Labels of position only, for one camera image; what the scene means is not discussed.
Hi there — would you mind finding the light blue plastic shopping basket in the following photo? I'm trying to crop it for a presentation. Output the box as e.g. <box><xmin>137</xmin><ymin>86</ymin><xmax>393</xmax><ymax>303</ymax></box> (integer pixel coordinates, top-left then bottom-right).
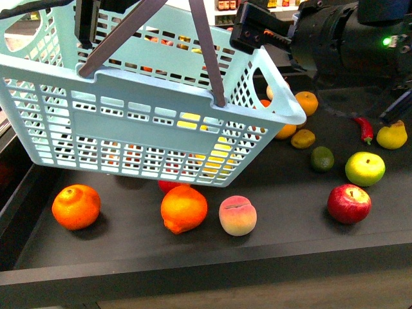
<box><xmin>1</xmin><ymin>3</ymin><xmax>306</xmax><ymax>187</ymax></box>

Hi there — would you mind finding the white round pear with stem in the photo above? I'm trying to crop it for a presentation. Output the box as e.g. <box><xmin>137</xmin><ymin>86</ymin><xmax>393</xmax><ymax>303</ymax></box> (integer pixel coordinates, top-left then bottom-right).
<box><xmin>266</xmin><ymin>85</ymin><xmax>274</xmax><ymax>101</ymax></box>

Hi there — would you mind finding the large bumpy orange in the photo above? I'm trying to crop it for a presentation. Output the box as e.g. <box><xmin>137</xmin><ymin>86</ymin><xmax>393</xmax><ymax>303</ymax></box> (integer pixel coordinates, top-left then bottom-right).
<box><xmin>51</xmin><ymin>184</ymin><xmax>101</xmax><ymax>230</ymax></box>

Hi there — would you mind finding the red yellow apple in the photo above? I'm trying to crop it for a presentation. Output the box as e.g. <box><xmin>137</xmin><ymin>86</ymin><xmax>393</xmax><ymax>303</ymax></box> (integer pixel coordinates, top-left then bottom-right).
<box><xmin>158</xmin><ymin>180</ymin><xmax>190</xmax><ymax>194</ymax></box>

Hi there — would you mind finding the orange tangerine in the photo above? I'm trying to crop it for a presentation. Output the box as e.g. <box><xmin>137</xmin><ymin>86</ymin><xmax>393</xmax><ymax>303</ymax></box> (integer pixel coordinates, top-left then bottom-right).
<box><xmin>260</xmin><ymin>99</ymin><xmax>272</xmax><ymax>108</ymax></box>

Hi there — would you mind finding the pink peach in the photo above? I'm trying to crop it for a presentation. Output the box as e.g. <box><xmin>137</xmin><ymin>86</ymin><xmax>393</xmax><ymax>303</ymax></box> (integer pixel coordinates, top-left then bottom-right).
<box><xmin>219</xmin><ymin>195</ymin><xmax>257</xmax><ymax>236</ymax></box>

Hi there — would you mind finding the red chili pepper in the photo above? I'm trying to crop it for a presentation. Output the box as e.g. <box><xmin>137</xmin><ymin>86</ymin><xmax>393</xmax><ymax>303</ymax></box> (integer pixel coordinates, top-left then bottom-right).
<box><xmin>352</xmin><ymin>117</ymin><xmax>374</xmax><ymax>145</ymax></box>

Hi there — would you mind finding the orange yellow mango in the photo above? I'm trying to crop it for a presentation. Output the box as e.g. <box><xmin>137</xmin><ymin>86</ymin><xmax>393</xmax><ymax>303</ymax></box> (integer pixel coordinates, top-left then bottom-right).
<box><xmin>160</xmin><ymin>185</ymin><xmax>208</xmax><ymax>234</ymax></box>

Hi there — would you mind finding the yellow lemon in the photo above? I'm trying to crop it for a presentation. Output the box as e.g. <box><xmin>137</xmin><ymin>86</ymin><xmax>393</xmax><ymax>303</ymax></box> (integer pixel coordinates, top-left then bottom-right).
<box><xmin>177</xmin><ymin>112</ymin><xmax>239</xmax><ymax>180</ymax></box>

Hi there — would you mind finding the dark green avocado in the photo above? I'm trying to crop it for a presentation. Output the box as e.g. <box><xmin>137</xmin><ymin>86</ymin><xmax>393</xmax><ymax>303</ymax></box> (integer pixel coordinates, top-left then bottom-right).
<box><xmin>310</xmin><ymin>146</ymin><xmax>334</xmax><ymax>173</ymax></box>

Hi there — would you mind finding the yellow orange fruit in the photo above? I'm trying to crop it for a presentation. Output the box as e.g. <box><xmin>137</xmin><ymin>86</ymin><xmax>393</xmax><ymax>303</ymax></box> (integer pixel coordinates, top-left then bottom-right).
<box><xmin>275</xmin><ymin>124</ymin><xmax>297</xmax><ymax>140</ymax></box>

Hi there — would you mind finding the green apple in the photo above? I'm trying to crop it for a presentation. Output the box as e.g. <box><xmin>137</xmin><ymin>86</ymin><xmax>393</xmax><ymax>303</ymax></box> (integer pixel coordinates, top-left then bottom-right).
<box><xmin>345</xmin><ymin>152</ymin><xmax>386</xmax><ymax>187</ymax></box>

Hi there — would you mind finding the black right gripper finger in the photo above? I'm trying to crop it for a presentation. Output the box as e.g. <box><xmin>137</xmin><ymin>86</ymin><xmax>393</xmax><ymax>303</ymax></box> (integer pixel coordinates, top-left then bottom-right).
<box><xmin>230</xmin><ymin>2</ymin><xmax>291</xmax><ymax>52</ymax></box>

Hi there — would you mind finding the yellow round pear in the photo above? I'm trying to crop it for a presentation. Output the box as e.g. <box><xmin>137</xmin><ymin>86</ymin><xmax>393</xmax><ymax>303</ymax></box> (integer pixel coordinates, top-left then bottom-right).
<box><xmin>295</xmin><ymin>91</ymin><xmax>319</xmax><ymax>117</ymax></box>

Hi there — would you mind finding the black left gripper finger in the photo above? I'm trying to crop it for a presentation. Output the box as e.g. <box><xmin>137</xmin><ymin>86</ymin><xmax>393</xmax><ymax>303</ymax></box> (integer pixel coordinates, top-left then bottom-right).
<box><xmin>75</xmin><ymin>0</ymin><xmax>100</xmax><ymax>49</ymax></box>

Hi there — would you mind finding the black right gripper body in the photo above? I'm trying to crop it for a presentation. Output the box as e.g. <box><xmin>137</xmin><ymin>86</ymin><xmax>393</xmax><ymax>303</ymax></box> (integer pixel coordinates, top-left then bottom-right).
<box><xmin>288</xmin><ymin>3</ymin><xmax>384</xmax><ymax>80</ymax></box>

